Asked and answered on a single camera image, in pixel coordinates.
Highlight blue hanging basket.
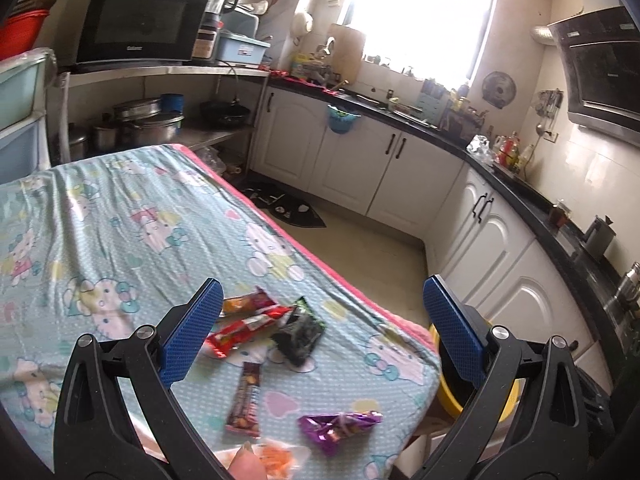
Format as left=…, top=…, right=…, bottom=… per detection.
left=327, top=103, right=363, bottom=135

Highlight small steel pot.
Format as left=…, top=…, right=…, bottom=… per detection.
left=90, top=120, right=121, bottom=153

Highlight black floor mat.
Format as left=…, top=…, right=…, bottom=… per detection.
left=242, top=180, right=327, bottom=231

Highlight clear bag with orange pieces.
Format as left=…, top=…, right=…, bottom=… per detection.
left=212, top=439, right=312, bottom=480

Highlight small glass jar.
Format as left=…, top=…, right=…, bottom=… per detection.
left=549, top=200, right=572, bottom=228

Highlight person's left hand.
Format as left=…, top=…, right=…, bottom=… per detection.
left=229, top=441, right=267, bottom=480

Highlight red condiment bottle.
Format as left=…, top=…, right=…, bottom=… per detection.
left=500, top=132, right=521, bottom=166

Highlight grey steel pitcher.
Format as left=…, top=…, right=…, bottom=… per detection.
left=582, top=215, right=615, bottom=258

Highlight blue plastic dish box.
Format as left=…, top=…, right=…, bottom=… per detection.
left=215, top=30, right=272, bottom=67

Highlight steel shelf rack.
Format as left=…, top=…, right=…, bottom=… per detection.
left=55, top=62, right=273, bottom=161

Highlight hanging kitchen utensils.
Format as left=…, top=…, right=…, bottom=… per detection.
left=535, top=89, right=561, bottom=136

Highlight white round plastic scoop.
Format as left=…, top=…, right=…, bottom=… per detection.
left=291, top=10, right=315, bottom=46

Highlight large steel pot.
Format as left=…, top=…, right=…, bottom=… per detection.
left=112, top=97, right=185, bottom=146

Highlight black spice rack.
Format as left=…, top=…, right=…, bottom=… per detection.
left=440, top=95, right=488, bottom=138

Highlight brown snack bar wrapper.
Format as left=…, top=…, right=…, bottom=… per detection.
left=224, top=361, right=264, bottom=438

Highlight red cloth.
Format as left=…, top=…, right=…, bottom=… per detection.
left=270, top=69, right=346, bottom=96

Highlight red plastic basin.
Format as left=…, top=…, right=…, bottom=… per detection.
left=0, top=9, right=51, bottom=61

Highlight black kitchen countertop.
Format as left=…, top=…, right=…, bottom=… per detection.
left=267, top=72, right=640, bottom=361

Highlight orange snack wrapper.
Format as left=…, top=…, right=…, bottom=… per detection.
left=218, top=286, right=278, bottom=318

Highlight purple snack wrapper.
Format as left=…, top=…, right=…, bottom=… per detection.
left=298, top=410, right=384, bottom=457

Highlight black range hood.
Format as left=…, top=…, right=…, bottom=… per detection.
left=547, top=6, right=640, bottom=148

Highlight cartoon cat printed bedsheet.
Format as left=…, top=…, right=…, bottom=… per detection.
left=0, top=144, right=441, bottom=480

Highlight black wok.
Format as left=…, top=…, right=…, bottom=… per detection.
left=201, top=101, right=251, bottom=128

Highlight bright window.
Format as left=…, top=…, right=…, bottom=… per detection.
left=345, top=0, right=501, bottom=86

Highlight clear plastic bag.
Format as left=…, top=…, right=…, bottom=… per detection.
left=466, top=135, right=496, bottom=161

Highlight wooden cutting board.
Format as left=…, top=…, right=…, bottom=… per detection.
left=330, top=24, right=368, bottom=83

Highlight black green snack wrapper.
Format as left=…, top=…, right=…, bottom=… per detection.
left=272, top=296, right=327, bottom=367

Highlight blender with dark jar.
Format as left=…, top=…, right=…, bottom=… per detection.
left=192, top=0, right=243, bottom=61

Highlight pale blue drawer cabinet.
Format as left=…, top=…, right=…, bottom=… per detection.
left=0, top=49, right=56, bottom=186

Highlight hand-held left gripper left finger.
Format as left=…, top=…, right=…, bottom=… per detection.
left=52, top=277, right=236, bottom=480

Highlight green knife organiser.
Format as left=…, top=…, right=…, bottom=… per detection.
left=420, top=79, right=448, bottom=118

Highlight yellow rimmed trash bin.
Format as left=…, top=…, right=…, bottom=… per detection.
left=429, top=324, right=522, bottom=418

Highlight red snack wrapper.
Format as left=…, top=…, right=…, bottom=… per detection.
left=204, top=305, right=293, bottom=359

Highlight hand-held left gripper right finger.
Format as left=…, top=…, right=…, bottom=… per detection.
left=412, top=275, right=593, bottom=480

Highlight small round wall fan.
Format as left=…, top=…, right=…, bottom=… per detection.
left=482, top=71, right=517, bottom=109

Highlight black microwave oven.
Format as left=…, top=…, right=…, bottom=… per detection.
left=75, top=0, right=213, bottom=72

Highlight shiny steel teapot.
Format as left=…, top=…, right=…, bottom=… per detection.
left=615, top=262, right=640, bottom=311

